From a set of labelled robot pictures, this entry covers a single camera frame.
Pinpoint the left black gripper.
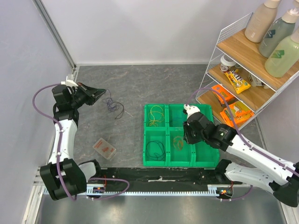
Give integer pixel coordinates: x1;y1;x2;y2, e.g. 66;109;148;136
69;82;106;109

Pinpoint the orange cable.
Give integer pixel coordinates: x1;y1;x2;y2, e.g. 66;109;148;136
172;135;185;151

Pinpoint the yellow cable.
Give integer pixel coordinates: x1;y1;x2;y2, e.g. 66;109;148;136
148;105;166;127

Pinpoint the dark navy cable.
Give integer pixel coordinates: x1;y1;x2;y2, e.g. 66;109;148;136
146;140;166;162

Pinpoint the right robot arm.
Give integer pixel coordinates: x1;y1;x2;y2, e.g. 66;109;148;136
183;105;299;207

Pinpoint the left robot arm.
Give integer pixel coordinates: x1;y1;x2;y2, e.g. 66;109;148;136
40;81;106;201

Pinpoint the green six-compartment bin tray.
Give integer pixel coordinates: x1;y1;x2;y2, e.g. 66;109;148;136
143;104;220;168

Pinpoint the orange snack box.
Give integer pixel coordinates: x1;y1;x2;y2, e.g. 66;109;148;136
212;84;237;107

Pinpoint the orange yellow sponge pack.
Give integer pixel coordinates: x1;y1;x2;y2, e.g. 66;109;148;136
220;101;254;127

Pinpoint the transparent red printed card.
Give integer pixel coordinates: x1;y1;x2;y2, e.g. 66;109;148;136
93;138;116;160

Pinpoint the yellow candy bag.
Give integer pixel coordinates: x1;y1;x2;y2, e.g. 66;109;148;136
224;69;251;94

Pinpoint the white paper cup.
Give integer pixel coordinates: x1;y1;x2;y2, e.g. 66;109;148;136
220;55;236;72

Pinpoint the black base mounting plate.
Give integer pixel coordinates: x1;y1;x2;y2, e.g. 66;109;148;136
96;167;231;192

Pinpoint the white small pouch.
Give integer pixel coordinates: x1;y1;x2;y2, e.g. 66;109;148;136
248;73;269;89

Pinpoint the light green pump bottle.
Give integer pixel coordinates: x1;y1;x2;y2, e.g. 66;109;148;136
265;28;299;78

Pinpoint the beige pump bottle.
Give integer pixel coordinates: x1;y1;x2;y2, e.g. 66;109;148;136
244;0;280;43

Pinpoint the grey-green pump bottle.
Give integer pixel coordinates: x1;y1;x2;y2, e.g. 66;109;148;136
259;0;299;58

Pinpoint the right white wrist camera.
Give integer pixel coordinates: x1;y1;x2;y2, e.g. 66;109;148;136
183;104;200;119

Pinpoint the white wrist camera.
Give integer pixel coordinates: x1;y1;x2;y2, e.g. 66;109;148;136
183;104;200;119
61;75;78;88

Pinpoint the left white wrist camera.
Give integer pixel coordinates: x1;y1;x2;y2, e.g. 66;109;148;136
61;75;78;88

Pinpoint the white wire shelf rack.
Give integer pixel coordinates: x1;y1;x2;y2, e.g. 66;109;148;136
195;13;299;129

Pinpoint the grey slotted cable duct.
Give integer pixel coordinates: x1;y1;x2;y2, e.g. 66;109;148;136
85;185;233;198

